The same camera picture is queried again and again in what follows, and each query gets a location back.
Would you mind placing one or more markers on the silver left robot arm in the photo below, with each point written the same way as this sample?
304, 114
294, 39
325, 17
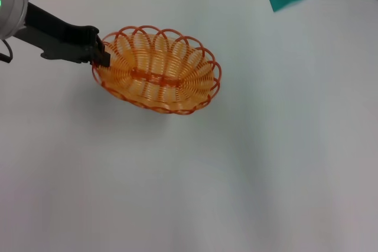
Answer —
10, 10

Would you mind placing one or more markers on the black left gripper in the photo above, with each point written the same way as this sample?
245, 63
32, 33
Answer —
62, 42

